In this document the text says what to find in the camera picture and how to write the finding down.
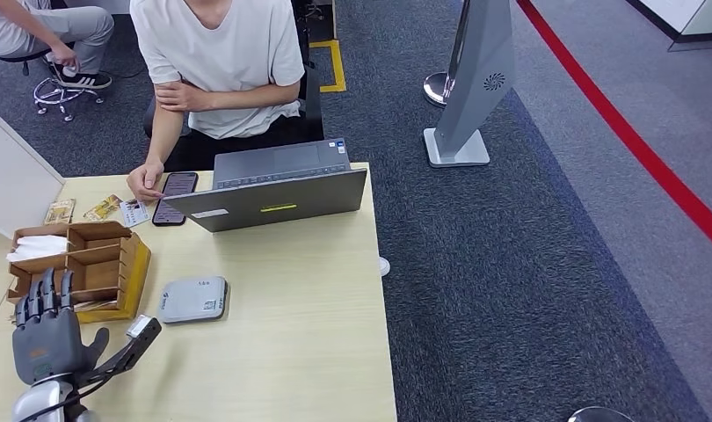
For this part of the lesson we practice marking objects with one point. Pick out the person's right hand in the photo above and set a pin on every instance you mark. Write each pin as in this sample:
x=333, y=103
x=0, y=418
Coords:
x=145, y=180

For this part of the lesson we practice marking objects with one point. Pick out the seated person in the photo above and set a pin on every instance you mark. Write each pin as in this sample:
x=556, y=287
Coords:
x=6, y=26

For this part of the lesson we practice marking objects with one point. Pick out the person's left hand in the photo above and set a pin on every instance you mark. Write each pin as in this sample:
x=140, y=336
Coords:
x=181, y=97

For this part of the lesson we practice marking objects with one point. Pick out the wooden card organizer yellow base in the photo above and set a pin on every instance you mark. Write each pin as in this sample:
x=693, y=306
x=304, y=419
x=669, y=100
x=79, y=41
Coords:
x=100, y=262

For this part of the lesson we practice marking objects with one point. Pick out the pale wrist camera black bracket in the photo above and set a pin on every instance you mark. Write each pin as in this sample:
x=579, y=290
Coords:
x=139, y=327

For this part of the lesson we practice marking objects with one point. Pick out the chrome round base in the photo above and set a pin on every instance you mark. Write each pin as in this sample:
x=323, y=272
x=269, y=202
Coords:
x=597, y=415

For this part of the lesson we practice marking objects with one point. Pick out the grey kiosk stand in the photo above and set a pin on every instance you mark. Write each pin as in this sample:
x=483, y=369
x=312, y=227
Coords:
x=473, y=86

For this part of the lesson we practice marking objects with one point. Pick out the white counter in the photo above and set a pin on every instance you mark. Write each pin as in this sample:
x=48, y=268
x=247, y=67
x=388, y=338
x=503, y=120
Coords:
x=702, y=16

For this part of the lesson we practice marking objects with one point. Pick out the black smartphone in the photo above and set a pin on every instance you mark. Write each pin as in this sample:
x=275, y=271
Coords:
x=175, y=195

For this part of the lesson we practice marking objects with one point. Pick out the white partition panel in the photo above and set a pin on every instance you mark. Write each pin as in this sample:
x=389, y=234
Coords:
x=6, y=180

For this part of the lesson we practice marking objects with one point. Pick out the white cloth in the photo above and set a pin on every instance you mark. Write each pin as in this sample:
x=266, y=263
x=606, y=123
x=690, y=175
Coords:
x=36, y=247

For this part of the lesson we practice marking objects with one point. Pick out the chrome stanchion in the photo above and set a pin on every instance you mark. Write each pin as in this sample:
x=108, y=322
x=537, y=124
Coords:
x=434, y=88

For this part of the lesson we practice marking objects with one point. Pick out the person's left forearm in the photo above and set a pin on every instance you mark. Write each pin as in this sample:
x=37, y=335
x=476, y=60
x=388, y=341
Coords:
x=254, y=96

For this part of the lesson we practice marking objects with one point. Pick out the grey card reader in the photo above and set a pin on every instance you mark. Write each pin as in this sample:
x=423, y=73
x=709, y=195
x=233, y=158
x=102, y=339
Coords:
x=192, y=300

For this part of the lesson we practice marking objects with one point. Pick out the white round table foot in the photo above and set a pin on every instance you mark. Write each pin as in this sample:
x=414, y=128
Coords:
x=384, y=266

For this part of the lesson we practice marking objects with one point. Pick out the chrome base stool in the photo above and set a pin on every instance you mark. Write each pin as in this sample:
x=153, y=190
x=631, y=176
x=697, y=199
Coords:
x=56, y=96

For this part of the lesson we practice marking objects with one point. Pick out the gold room key card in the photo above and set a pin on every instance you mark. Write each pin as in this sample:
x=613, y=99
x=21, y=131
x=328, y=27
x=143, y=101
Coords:
x=59, y=212
x=102, y=208

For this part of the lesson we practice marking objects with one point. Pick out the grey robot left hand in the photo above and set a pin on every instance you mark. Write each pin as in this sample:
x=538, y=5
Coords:
x=47, y=343

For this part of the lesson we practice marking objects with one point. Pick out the grey laptop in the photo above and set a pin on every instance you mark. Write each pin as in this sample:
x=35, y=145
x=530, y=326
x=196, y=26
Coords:
x=268, y=205

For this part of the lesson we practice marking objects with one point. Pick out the person's right forearm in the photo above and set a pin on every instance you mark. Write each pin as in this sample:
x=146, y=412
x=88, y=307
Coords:
x=164, y=137

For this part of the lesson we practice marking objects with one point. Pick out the white ID card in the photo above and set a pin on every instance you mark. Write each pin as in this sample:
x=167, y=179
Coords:
x=133, y=214

